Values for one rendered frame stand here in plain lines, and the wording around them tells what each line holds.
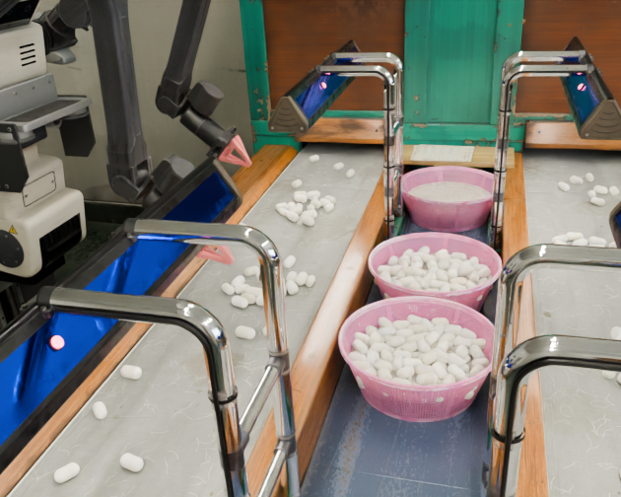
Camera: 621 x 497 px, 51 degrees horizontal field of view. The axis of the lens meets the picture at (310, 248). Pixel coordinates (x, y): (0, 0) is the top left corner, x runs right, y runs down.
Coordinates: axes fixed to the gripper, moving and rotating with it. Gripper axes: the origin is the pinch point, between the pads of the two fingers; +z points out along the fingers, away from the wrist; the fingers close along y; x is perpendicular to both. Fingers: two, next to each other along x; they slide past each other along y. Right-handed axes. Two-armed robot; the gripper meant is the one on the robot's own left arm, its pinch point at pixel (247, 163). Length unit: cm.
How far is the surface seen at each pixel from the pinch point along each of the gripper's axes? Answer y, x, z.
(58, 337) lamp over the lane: -109, -32, 3
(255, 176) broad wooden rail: 15.7, 9.7, 2.9
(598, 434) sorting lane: -72, -40, 66
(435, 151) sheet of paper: 38, -22, 39
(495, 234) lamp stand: -12, -32, 54
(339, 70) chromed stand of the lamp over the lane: -11.2, -36.9, 4.3
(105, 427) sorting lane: -84, 5, 13
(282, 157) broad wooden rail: 33.3, 8.2, 5.0
